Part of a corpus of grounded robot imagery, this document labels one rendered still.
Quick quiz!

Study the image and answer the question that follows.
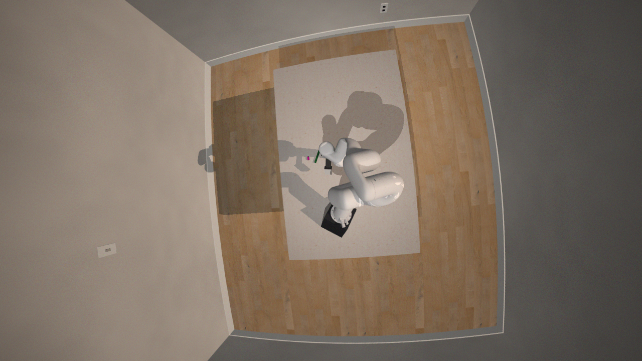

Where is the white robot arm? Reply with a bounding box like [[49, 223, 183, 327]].
[[319, 138, 404, 228]]

